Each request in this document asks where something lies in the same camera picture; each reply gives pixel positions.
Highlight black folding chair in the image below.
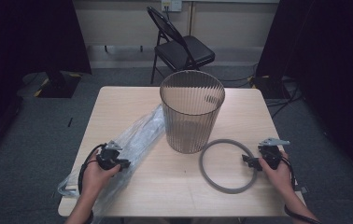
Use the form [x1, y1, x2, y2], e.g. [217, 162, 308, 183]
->
[146, 6, 217, 85]

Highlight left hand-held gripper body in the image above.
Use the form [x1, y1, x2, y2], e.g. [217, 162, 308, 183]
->
[95, 140, 124, 172]

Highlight person's left hand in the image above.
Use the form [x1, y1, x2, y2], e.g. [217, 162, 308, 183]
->
[78, 151, 121, 199]

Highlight clear plastic bag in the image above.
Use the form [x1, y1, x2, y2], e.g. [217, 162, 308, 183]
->
[57, 104, 166, 224]

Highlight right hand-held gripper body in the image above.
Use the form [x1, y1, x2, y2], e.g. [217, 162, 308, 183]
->
[256, 137, 291, 171]

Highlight person's right hand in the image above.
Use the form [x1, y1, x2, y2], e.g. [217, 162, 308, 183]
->
[258, 151, 296, 201]

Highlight grey bin rim ring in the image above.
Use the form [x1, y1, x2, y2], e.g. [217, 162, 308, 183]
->
[198, 138, 259, 195]

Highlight black floor cables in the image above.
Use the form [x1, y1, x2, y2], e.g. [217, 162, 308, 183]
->
[218, 63, 304, 119]

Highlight dark curtain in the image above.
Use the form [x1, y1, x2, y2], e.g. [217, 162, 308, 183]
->
[255, 0, 353, 182]
[0, 0, 93, 163]

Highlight black stand base yellow tape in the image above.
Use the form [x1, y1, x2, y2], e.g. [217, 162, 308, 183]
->
[34, 69, 82, 99]

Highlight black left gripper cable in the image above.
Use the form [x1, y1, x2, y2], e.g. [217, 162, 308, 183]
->
[77, 142, 107, 196]

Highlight grey tape strip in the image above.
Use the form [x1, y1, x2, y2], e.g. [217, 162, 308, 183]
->
[293, 185, 309, 195]

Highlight white wall socket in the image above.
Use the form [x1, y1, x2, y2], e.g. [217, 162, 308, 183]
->
[161, 0, 183, 13]

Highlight translucent ribbed waste bin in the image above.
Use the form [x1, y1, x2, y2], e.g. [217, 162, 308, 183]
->
[159, 69, 226, 155]

